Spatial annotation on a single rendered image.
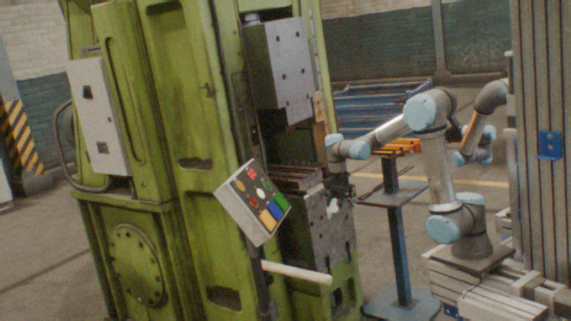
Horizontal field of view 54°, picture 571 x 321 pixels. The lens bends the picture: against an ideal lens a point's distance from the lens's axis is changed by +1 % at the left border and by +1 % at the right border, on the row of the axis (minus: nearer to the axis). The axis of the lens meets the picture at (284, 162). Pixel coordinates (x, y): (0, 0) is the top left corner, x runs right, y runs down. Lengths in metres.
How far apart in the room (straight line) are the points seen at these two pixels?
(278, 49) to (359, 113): 4.15
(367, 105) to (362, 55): 4.92
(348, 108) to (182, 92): 4.18
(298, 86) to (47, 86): 6.21
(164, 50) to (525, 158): 1.71
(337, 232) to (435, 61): 8.04
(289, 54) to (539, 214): 1.32
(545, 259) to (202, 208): 1.64
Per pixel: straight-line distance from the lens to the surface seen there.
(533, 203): 2.18
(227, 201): 2.21
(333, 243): 2.97
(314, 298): 3.01
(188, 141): 2.86
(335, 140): 2.25
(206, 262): 3.10
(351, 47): 11.61
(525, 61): 2.05
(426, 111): 1.90
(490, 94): 2.68
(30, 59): 8.55
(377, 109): 6.62
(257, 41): 2.65
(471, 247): 2.18
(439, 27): 10.65
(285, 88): 2.68
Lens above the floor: 1.81
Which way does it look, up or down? 15 degrees down
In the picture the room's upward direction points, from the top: 10 degrees counter-clockwise
